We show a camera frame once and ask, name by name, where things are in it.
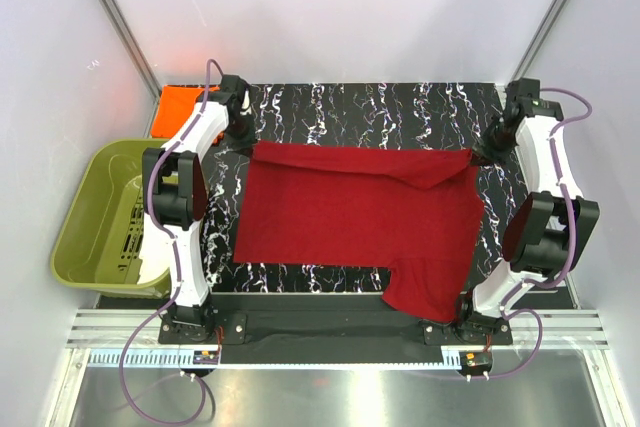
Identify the red t shirt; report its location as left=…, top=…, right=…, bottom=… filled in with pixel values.
left=234, top=141, right=484, bottom=323

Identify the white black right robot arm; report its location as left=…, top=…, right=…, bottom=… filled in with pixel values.
left=453, top=78, right=600, bottom=344

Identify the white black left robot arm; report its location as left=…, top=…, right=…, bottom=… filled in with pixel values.
left=140, top=74, right=256, bottom=343

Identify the folded orange t shirt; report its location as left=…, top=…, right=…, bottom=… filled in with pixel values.
left=150, top=85, right=204, bottom=139

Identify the olive green plastic bin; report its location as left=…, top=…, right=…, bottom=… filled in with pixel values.
left=50, top=138, right=170, bottom=299

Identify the right orange connector block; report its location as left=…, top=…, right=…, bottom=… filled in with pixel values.
left=461, top=351, right=493, bottom=368

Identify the orange connector block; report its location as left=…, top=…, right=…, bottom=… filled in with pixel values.
left=461, top=351, right=493, bottom=368
left=193, top=350, right=220, bottom=365

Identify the left orange connector block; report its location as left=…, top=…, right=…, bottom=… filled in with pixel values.
left=193, top=350, right=220, bottom=365

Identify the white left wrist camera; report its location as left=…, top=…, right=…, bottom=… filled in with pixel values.
left=240, top=90, right=251, bottom=116

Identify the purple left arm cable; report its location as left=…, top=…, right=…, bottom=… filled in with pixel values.
left=119, top=58, right=224, bottom=423

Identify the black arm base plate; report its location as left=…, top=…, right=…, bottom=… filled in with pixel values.
left=158, top=293, right=512, bottom=368

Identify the aluminium frame rail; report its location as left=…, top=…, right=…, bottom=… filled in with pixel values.
left=67, top=309, right=609, bottom=350

